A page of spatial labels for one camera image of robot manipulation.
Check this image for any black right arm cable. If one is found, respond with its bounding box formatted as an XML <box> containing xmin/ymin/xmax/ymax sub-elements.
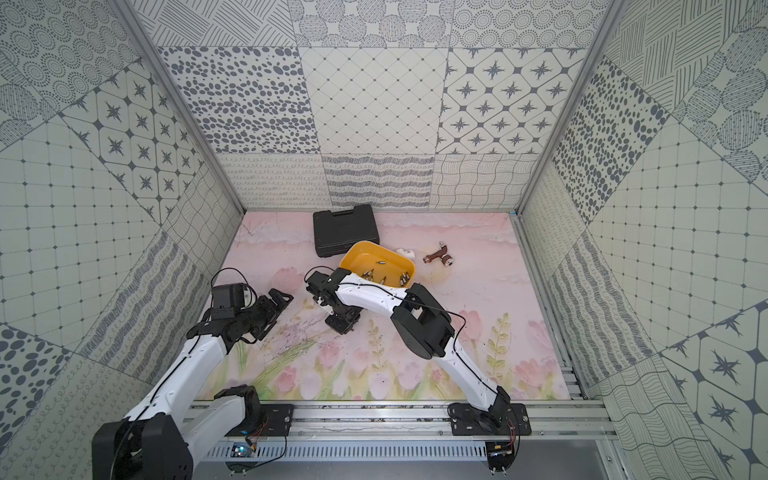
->
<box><xmin>353</xmin><ymin>281</ymin><xmax>517</xmax><ymax>421</ymax></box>

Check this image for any small green circuit board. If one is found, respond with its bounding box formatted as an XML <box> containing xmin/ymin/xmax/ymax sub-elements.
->
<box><xmin>230</xmin><ymin>442</ymin><xmax>254</xmax><ymax>458</ymax></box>

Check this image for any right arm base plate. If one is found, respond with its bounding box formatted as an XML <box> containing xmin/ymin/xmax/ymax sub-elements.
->
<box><xmin>447</xmin><ymin>401</ymin><xmax>532</xmax><ymax>436</ymax></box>

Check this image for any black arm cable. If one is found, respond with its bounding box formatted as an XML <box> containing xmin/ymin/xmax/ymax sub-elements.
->
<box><xmin>353</xmin><ymin>281</ymin><xmax>517</xmax><ymax>421</ymax></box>
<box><xmin>107</xmin><ymin>332</ymin><xmax>205</xmax><ymax>480</ymax></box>

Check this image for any black plastic tool case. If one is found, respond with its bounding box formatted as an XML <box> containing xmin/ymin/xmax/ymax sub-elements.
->
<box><xmin>312</xmin><ymin>204</ymin><xmax>380</xmax><ymax>258</ymax></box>

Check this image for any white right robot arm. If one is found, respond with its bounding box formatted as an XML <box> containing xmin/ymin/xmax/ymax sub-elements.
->
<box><xmin>305</xmin><ymin>268</ymin><xmax>512</xmax><ymax>427</ymax></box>

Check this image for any white pipe tee fitting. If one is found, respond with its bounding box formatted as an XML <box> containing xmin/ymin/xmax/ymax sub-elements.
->
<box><xmin>396</xmin><ymin>248</ymin><xmax>416</xmax><ymax>260</ymax></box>

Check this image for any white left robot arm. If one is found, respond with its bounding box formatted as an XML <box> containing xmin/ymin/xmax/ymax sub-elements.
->
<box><xmin>91</xmin><ymin>283</ymin><xmax>294</xmax><ymax>479</ymax></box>

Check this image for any yellow plastic storage box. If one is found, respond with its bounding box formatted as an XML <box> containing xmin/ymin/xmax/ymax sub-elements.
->
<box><xmin>339</xmin><ymin>241</ymin><xmax>415</xmax><ymax>288</ymax></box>

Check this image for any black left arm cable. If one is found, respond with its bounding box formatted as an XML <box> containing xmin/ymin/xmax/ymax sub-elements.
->
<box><xmin>107</xmin><ymin>332</ymin><xmax>205</xmax><ymax>480</ymax></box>

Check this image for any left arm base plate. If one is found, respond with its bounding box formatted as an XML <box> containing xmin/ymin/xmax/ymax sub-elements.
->
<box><xmin>214</xmin><ymin>384</ymin><xmax>294</xmax><ymax>436</ymax></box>

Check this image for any brown water tap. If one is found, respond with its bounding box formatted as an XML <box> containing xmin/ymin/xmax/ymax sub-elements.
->
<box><xmin>423</xmin><ymin>242</ymin><xmax>454</xmax><ymax>267</ymax></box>

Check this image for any aluminium mounting rail frame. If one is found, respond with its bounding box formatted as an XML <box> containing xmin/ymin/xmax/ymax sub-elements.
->
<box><xmin>185</xmin><ymin>359</ymin><xmax>619</xmax><ymax>463</ymax></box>

